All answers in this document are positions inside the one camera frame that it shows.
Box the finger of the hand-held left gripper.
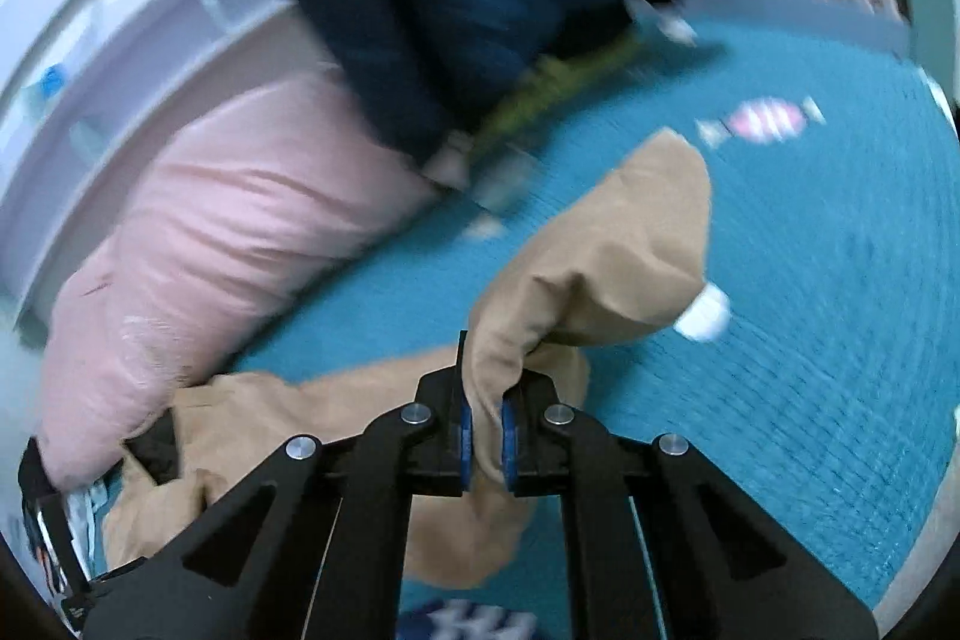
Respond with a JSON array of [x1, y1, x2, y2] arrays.
[[122, 411, 182, 485]]

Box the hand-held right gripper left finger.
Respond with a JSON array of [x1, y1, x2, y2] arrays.
[[82, 331, 475, 640]]

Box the pink pillow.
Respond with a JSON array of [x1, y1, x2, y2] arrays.
[[34, 66, 443, 491]]

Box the white bed rail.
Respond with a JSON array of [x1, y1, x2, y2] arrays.
[[0, 0, 308, 319]]

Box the navy white printed cloth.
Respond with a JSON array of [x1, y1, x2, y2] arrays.
[[397, 599, 541, 640]]

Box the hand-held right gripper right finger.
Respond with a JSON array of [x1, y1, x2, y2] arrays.
[[501, 366, 878, 640]]

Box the tan garment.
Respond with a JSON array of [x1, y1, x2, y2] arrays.
[[105, 130, 732, 592]]

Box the teal candy print blanket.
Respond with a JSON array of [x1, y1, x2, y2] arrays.
[[82, 2, 960, 640]]

